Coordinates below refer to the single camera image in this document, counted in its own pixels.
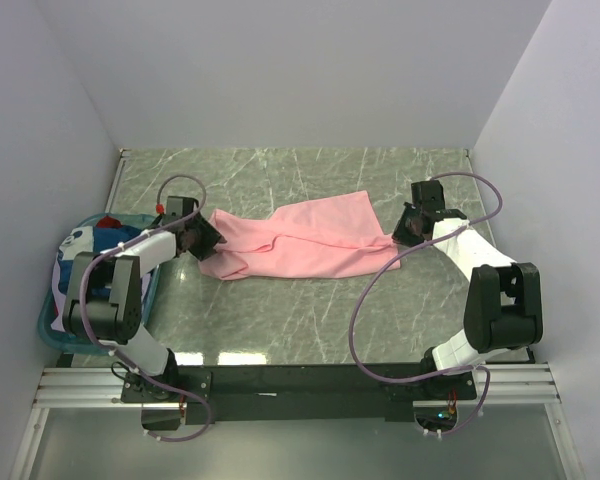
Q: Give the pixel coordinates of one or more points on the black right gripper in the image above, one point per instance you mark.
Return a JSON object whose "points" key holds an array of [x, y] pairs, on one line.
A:
{"points": [[400, 236]]}

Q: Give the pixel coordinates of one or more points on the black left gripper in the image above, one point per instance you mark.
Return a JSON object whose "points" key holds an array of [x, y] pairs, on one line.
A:
{"points": [[211, 238]]}

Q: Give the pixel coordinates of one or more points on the pink t shirt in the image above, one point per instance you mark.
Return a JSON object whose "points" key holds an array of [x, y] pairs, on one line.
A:
{"points": [[331, 238]]}

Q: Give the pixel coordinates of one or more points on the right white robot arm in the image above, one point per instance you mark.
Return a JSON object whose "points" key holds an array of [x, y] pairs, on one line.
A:
{"points": [[503, 309]]}

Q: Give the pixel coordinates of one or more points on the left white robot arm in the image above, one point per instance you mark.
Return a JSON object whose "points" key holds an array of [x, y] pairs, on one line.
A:
{"points": [[106, 272]]}

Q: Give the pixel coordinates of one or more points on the red garment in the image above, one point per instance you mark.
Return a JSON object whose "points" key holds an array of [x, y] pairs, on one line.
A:
{"points": [[108, 222]]}

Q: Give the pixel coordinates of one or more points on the blue printed t shirt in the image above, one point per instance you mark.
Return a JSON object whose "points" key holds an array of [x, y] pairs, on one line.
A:
{"points": [[93, 239]]}

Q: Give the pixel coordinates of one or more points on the teal laundry basket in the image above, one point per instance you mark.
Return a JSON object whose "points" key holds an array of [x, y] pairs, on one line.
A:
{"points": [[65, 341]]}

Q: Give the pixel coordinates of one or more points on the lavender t shirt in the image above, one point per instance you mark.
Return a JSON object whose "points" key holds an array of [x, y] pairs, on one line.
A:
{"points": [[60, 281]]}

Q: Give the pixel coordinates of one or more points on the black base beam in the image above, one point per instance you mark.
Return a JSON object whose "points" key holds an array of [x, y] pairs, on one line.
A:
{"points": [[284, 392]]}

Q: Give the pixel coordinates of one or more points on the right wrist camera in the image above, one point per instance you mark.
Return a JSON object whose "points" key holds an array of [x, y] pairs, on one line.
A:
{"points": [[428, 195]]}

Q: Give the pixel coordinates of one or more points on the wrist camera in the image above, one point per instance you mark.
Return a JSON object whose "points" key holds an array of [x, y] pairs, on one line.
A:
{"points": [[176, 207], [428, 195]]}

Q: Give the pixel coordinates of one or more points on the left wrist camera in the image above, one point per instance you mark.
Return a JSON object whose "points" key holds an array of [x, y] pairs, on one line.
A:
{"points": [[176, 207]]}

